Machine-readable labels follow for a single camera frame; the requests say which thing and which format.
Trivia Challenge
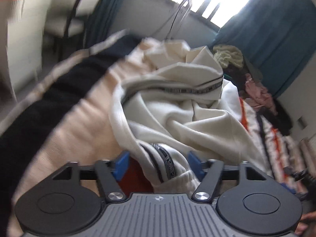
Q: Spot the white zip hoodie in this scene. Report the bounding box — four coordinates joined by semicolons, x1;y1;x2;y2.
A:
109;41;271;194

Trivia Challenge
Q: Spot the dark clothes pile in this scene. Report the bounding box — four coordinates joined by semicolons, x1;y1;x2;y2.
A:
223;57;263;99

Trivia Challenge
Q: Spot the black headboard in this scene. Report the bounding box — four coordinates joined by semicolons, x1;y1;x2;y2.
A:
259;98;293;136

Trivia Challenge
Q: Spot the striped bed blanket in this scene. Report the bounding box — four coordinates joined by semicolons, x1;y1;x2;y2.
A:
1;31;306;236

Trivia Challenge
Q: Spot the pink garment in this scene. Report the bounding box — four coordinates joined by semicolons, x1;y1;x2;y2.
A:
245;73;277;116

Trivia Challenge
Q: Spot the yellow-green knit cloth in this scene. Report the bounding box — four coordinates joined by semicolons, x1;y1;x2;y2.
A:
213;44;244;69

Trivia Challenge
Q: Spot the blue curtain left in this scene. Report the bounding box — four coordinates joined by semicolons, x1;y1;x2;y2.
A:
83;0;124;49

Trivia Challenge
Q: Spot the blue curtain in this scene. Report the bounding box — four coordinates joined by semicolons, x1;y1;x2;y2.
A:
211;0;315;97
83;0;124;49

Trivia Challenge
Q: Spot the blue curtain right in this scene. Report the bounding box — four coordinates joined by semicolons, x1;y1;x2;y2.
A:
211;0;315;97

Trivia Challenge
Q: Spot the garment steamer stand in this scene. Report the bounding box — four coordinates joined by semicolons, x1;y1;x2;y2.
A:
151;0;193;40

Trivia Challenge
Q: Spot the white black chair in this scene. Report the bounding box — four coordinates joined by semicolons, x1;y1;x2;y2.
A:
44;0;99;62

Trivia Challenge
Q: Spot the white dresser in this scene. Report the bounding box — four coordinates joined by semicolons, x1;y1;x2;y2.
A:
1;0;51;99

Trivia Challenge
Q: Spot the wall switch plate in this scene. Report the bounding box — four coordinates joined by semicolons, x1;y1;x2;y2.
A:
297;116;307;130

